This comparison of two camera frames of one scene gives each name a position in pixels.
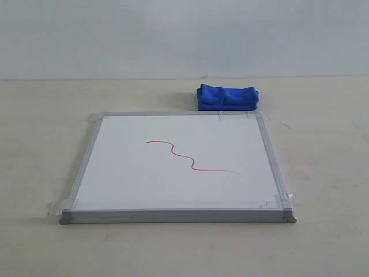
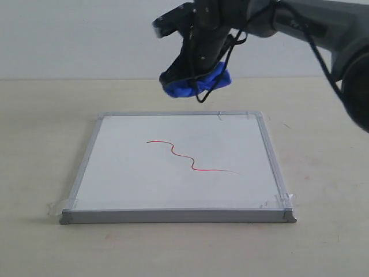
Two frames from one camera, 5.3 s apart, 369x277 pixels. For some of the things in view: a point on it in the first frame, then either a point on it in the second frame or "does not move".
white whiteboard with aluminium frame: x=179 y=168 does not move
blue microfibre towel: x=215 y=98 to x=219 y=77
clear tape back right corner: x=259 y=114 does not move
